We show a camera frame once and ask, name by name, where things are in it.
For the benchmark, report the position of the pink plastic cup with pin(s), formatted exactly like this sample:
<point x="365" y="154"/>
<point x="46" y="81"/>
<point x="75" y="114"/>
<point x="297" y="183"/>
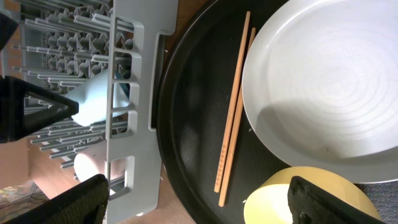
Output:
<point x="92" y="161"/>

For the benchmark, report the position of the yellow bowl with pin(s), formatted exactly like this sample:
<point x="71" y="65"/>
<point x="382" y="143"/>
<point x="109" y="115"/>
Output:
<point x="269" y="203"/>

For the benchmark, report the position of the grey plate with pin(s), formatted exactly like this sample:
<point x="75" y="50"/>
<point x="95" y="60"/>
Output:
<point x="320" y="87"/>

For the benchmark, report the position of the blue plastic cup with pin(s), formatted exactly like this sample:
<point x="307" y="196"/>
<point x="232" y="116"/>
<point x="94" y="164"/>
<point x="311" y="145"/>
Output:
<point x="92" y="97"/>

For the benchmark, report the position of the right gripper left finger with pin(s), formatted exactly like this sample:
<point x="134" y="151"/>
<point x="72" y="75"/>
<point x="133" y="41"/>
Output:
<point x="84" y="203"/>

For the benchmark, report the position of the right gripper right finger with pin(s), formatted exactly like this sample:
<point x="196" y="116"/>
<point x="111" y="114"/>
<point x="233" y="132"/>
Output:
<point x="309" y="204"/>

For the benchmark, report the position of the wooden chopstick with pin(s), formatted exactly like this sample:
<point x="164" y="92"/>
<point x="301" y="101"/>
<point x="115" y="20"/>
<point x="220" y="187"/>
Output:
<point x="232" y="105"/>
<point x="234" y="133"/>

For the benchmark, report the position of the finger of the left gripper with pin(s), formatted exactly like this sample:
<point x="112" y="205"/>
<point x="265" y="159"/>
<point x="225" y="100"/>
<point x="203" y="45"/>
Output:
<point x="18" y="120"/>

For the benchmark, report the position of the grey dishwasher rack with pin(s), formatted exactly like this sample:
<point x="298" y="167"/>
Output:
<point x="66" y="43"/>

